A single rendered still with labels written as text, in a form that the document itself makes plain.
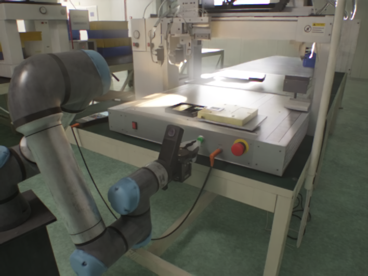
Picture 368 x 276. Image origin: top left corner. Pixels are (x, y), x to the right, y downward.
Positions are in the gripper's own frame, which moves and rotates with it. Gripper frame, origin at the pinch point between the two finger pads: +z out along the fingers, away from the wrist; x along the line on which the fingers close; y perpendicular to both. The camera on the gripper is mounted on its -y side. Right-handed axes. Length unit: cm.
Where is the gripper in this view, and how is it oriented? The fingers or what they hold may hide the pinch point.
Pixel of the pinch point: (197, 142)
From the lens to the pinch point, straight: 87.7
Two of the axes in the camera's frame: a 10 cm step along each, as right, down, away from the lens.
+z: 5.4, -3.2, 7.8
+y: 0.0, 9.3, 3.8
